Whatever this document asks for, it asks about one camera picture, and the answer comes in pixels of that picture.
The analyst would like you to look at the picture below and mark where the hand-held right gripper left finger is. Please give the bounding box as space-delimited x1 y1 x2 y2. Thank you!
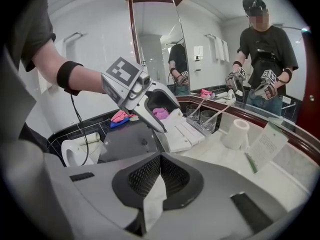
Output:
0 46 162 240

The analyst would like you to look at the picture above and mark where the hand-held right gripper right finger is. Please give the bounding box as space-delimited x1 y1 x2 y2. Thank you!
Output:
144 151 301 240

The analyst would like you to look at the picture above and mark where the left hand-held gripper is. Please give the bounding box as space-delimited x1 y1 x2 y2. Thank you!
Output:
101 56 181 134

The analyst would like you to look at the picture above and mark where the black forearm band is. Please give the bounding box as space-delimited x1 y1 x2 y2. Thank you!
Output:
56 60 85 96

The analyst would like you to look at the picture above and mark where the person's left forearm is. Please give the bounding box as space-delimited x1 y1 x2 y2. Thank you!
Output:
32 37 108 95

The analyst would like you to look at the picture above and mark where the purple towel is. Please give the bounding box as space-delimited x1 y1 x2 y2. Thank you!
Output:
152 106 170 121

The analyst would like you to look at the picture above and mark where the clear acrylic tray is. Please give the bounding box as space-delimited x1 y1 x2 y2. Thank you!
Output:
152 108 214 155

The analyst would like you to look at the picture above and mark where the clear drinking glass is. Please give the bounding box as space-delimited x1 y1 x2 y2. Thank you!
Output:
199 110 218 132
186 104 201 123

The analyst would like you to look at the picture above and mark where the pink cloth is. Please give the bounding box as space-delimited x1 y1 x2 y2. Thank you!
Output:
110 109 129 124

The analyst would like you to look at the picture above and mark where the white toothbrush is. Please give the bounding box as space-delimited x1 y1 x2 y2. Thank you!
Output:
204 97 237 125
187 95 210 117

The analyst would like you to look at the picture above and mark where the blue cloth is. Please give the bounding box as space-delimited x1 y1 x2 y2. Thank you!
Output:
109 117 131 129

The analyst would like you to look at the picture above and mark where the white toilet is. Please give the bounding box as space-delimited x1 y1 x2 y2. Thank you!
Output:
61 131 108 168

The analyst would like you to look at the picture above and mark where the cream paper roll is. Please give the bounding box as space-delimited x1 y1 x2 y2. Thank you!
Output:
78 131 101 145

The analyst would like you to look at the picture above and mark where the white tape roll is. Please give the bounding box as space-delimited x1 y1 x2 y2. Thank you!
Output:
221 118 251 150

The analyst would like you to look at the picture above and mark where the printed card with green edge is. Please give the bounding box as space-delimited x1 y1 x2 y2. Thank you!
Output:
246 121 290 174

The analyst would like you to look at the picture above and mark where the angled side wall mirror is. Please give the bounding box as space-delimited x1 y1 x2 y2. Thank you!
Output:
128 0 192 98

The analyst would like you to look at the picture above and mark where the black cable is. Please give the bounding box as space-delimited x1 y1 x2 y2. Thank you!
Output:
69 93 91 166

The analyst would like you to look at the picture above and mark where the large wall mirror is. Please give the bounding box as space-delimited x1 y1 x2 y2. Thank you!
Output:
174 0 320 140

